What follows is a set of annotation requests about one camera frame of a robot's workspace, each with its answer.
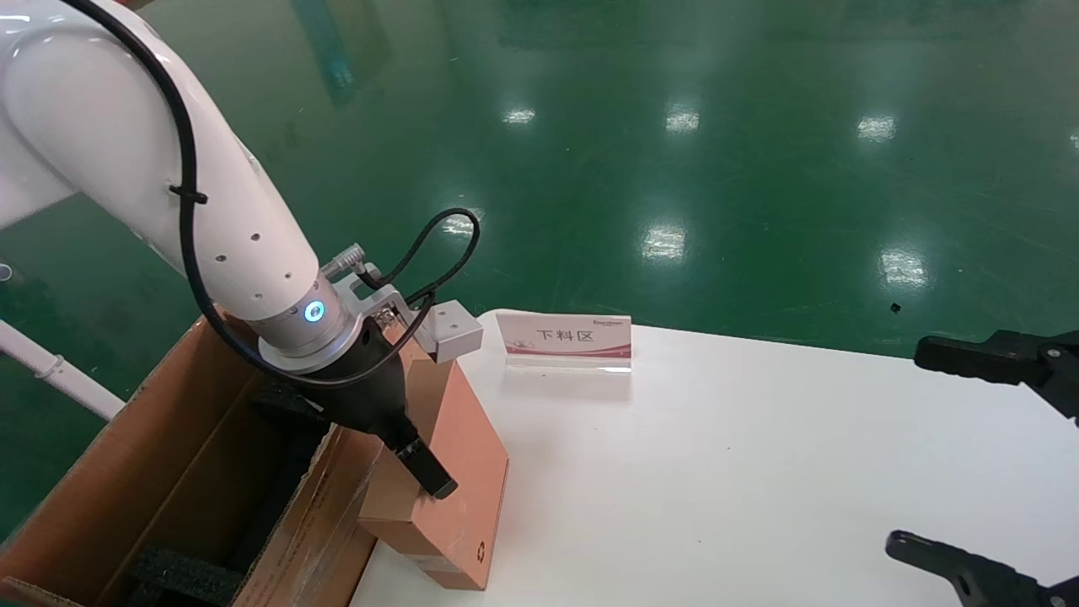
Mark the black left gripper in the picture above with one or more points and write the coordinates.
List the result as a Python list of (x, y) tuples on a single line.
[(362, 379)]

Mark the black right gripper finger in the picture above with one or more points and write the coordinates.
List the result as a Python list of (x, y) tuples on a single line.
[(969, 358), (978, 582)]

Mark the small cardboard box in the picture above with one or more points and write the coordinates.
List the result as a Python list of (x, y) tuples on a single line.
[(464, 438)]

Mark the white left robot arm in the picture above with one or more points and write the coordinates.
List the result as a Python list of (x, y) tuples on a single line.
[(126, 126)]

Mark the large cardboard box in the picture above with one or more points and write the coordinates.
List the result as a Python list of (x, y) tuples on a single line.
[(169, 438)]

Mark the acrylic sign with red stripe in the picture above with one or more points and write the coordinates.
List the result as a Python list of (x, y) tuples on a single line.
[(565, 337)]

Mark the black foam insert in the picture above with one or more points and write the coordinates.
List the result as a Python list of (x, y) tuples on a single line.
[(181, 577)]

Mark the white pipe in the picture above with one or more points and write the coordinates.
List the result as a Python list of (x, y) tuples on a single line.
[(50, 367)]

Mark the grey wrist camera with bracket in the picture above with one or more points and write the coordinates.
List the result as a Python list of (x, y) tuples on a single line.
[(455, 333)]

